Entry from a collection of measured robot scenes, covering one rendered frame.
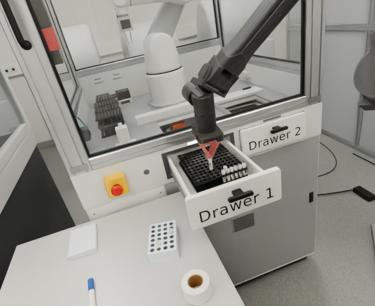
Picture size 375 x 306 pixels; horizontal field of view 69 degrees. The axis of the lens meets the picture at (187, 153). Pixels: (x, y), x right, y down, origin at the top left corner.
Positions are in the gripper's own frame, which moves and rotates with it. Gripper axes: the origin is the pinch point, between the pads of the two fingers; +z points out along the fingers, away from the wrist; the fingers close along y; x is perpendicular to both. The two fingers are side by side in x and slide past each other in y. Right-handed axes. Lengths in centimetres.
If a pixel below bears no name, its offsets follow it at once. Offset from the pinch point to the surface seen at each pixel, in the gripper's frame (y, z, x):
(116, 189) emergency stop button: 11.1, 11.3, 30.8
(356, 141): 97, 102, -165
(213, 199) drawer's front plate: -11.6, 6.5, 3.8
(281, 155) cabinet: 19.0, 24.7, -37.4
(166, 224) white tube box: -4.1, 18.4, 17.8
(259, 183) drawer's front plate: -11.2, 6.5, -10.5
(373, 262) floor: -3, 98, -84
